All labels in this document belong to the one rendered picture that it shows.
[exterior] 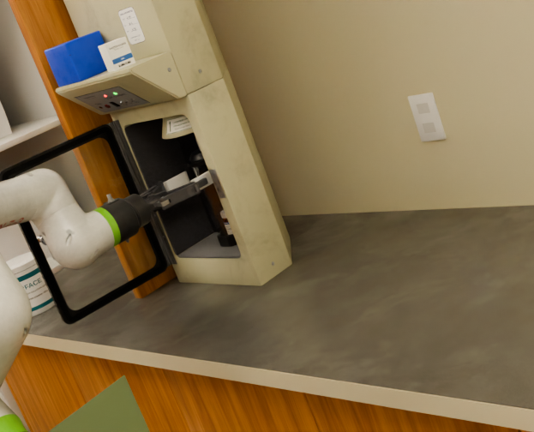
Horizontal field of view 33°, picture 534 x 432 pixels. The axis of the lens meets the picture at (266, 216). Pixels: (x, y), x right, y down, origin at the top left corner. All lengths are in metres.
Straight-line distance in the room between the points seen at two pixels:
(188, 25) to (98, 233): 0.49
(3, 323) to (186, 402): 0.88
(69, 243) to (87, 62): 0.43
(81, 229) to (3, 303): 0.73
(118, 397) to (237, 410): 0.68
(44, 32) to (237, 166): 0.57
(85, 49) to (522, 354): 1.18
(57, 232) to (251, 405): 0.54
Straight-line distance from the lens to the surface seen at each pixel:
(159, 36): 1.96
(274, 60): 2.36
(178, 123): 2.06
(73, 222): 1.91
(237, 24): 2.41
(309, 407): 1.69
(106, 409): 1.22
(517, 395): 1.34
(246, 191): 2.03
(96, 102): 2.11
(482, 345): 1.49
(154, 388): 2.10
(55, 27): 2.24
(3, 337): 1.20
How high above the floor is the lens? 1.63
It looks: 15 degrees down
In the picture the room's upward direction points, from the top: 21 degrees counter-clockwise
